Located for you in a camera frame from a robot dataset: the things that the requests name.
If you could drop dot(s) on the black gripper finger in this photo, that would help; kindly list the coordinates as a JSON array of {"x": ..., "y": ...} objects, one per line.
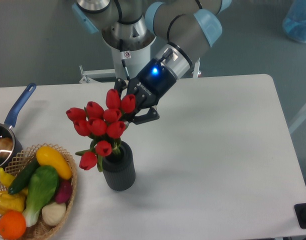
[
  {"x": 133, "y": 117},
  {"x": 120, "y": 85}
]

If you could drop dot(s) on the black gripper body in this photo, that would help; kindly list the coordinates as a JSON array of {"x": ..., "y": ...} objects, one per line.
[{"x": 150, "y": 84}]

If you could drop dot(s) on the red tulip bouquet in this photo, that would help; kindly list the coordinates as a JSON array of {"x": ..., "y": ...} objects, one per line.
[{"x": 103, "y": 126}]

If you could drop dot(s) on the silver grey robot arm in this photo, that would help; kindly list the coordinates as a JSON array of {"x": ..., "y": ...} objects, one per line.
[{"x": 152, "y": 46}]

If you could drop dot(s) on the dark grey ribbed vase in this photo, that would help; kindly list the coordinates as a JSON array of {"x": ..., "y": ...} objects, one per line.
[{"x": 119, "y": 172}]

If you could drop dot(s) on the yellow squash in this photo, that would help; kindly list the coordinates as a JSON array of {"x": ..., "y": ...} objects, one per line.
[{"x": 48, "y": 156}]

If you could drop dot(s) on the purple red onion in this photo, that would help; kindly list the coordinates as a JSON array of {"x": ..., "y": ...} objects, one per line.
[{"x": 64, "y": 192}]

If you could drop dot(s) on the green bok choy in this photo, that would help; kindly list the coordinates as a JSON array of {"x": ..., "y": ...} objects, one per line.
[{"x": 41, "y": 188}]

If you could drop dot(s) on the woven wicker basket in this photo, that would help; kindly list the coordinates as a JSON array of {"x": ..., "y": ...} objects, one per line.
[{"x": 42, "y": 231}]

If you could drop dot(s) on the brown bread roll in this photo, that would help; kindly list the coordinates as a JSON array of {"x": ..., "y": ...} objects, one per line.
[{"x": 6, "y": 147}]

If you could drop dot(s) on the dark green cucumber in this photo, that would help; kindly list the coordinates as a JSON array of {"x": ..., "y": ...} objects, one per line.
[{"x": 22, "y": 180}]

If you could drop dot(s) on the white garlic bulb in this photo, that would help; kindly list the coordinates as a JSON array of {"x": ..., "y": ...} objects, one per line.
[{"x": 53, "y": 213}]

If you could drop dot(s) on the yellow banana pepper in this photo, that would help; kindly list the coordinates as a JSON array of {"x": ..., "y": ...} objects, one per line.
[{"x": 5, "y": 179}]

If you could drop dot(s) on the yellow pumpkin gourd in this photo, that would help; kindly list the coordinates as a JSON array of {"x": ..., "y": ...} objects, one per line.
[{"x": 15, "y": 202}]

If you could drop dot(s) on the orange fruit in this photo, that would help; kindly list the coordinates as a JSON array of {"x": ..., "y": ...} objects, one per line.
[{"x": 12, "y": 225}]

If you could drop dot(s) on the black device at edge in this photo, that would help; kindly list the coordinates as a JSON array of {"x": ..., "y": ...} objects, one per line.
[{"x": 300, "y": 210}]

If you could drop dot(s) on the blue handled saucepan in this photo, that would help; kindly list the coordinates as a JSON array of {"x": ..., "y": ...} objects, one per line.
[{"x": 6, "y": 128}]

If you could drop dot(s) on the white frame at right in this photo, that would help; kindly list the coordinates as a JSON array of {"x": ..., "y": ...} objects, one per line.
[{"x": 297, "y": 120}]

